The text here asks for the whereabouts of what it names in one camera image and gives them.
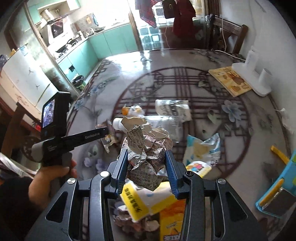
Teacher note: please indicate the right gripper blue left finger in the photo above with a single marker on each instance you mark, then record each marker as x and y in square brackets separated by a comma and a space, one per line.
[119, 173]

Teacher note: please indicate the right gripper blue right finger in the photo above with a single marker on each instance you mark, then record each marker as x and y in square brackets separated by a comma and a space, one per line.
[175, 172]

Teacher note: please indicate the yellow white paper box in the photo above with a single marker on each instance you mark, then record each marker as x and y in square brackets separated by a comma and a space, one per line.
[141, 202]

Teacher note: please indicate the printed newspaper ball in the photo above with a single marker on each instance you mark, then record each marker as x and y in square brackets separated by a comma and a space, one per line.
[146, 146]

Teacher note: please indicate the clear plastic water bottle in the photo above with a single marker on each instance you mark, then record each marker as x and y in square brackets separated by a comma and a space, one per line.
[172, 124]

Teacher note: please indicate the crushed white printed carton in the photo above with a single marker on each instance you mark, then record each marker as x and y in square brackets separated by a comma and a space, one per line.
[179, 108]

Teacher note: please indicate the black kitchen trash can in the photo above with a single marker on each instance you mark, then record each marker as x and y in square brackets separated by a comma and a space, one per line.
[78, 82]

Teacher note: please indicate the teal kitchen cabinets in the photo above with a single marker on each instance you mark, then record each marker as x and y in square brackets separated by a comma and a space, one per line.
[84, 56]

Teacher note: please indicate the person's left hand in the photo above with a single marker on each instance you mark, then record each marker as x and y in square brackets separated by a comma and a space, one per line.
[40, 186]

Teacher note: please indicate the blue white snack bag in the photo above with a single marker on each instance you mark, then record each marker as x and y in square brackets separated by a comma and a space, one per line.
[208, 151]

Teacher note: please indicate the orange yellow flat box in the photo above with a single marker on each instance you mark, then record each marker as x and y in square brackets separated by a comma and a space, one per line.
[171, 220]

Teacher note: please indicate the orange snack wrapper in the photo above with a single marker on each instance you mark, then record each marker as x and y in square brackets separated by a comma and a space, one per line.
[133, 111]

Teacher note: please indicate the white refrigerator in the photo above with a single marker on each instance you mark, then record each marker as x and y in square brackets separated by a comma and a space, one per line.
[28, 77]

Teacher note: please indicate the white desk lamp base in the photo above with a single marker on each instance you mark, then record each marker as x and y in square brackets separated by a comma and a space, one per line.
[259, 82]

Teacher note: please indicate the wooden chair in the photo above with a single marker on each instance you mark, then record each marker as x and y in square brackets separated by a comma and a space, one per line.
[224, 35]

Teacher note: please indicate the red hanging clothes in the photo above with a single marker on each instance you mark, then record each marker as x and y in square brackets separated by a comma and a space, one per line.
[183, 22]

